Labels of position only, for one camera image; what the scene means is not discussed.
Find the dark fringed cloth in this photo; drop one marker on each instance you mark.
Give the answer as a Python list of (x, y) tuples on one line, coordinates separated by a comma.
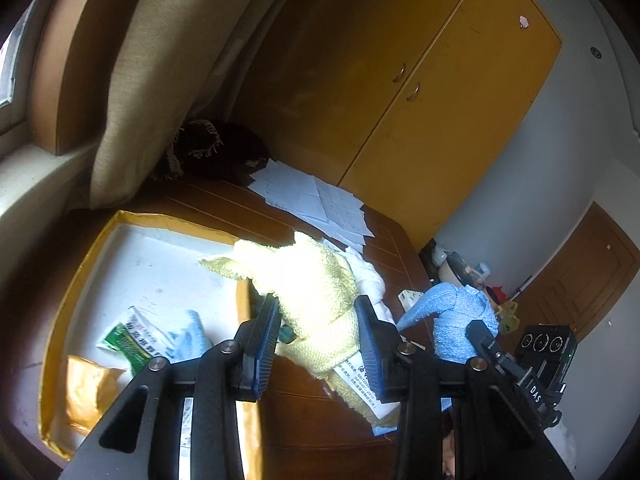
[(220, 150)]

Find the white cloth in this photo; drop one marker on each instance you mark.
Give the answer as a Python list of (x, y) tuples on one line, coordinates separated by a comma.
[(367, 275)]

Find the white printed packet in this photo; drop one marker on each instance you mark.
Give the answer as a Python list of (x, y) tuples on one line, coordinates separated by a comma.
[(360, 385)]

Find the white pot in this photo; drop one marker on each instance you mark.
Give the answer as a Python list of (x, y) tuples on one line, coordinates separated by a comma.
[(452, 270)]

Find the blue towel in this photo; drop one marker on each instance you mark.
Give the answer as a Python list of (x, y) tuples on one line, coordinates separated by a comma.
[(452, 315)]

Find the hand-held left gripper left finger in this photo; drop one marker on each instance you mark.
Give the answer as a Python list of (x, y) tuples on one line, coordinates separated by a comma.
[(265, 345)]

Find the pile of white paper sheets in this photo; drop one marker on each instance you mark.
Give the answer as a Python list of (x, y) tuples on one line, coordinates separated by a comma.
[(320, 200)]

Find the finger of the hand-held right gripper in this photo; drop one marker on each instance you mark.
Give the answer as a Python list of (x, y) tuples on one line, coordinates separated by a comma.
[(482, 337)]

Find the orange packet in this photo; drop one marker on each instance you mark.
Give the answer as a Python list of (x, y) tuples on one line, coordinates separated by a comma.
[(90, 390)]

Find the yellow-green cloth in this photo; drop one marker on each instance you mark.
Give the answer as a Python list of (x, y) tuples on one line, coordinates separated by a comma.
[(510, 317)]

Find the window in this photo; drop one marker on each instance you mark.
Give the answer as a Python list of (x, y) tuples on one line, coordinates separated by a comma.
[(12, 60)]

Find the pale yellow knitted towel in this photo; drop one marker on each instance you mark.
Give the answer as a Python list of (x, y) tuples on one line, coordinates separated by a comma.
[(310, 290)]

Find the round wall fixture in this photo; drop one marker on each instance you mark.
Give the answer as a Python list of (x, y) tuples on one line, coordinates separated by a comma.
[(595, 52)]

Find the light blue plastic pack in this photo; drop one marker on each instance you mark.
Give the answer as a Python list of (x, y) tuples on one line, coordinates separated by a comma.
[(190, 335)]

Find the yellow wooden wardrobe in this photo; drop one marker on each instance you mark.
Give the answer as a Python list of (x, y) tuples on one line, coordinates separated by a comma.
[(400, 60)]

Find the brown wooden door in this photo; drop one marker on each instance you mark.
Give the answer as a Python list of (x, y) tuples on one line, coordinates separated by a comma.
[(585, 280)]

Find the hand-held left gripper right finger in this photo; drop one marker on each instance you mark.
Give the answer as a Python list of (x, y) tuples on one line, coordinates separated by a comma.
[(371, 355)]

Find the brown wooden window surround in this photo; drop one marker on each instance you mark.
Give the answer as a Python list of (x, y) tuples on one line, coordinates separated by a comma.
[(70, 60)]

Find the white power strip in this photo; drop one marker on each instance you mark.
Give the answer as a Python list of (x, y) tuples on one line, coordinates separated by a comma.
[(410, 299)]

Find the beige curtain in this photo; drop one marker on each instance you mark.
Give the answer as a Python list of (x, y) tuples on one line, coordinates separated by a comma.
[(165, 70)]

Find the green and white packet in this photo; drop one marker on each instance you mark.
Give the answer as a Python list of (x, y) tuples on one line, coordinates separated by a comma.
[(132, 337)]

